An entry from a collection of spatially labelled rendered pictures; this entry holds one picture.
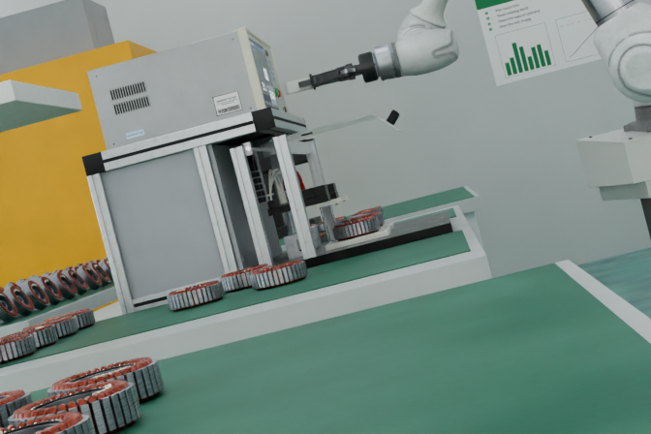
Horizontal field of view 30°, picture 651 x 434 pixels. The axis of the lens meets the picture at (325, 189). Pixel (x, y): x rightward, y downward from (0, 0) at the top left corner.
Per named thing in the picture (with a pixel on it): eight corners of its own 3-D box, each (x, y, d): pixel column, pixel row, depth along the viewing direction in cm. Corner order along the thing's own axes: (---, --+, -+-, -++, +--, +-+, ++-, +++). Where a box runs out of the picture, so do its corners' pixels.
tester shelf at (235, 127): (308, 134, 332) (303, 117, 332) (275, 126, 264) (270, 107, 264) (156, 173, 336) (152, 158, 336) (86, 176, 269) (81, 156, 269)
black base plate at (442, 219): (449, 218, 327) (447, 210, 327) (452, 232, 263) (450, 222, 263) (284, 260, 332) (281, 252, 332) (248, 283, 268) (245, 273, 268)
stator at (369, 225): (382, 229, 290) (378, 213, 290) (380, 232, 279) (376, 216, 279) (337, 239, 291) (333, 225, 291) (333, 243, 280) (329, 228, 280)
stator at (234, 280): (214, 294, 255) (209, 277, 255) (260, 281, 261) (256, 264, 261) (236, 292, 246) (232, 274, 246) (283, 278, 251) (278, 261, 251)
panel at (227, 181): (282, 252, 333) (256, 147, 333) (245, 274, 267) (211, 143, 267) (278, 253, 333) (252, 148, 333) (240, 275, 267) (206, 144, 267)
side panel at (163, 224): (243, 284, 269) (208, 144, 269) (241, 286, 266) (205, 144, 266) (125, 314, 272) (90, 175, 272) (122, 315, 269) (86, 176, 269)
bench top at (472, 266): (461, 219, 404) (458, 204, 404) (494, 286, 185) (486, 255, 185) (176, 291, 414) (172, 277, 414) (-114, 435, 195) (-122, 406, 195)
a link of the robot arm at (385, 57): (402, 77, 308) (380, 83, 309) (393, 44, 308) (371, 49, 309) (401, 76, 299) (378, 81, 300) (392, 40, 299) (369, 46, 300)
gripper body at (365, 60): (379, 77, 300) (343, 87, 301) (380, 80, 309) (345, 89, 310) (371, 48, 300) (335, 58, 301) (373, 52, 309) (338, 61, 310)
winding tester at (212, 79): (290, 119, 322) (270, 45, 322) (266, 112, 278) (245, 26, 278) (151, 155, 325) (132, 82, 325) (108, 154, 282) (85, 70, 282)
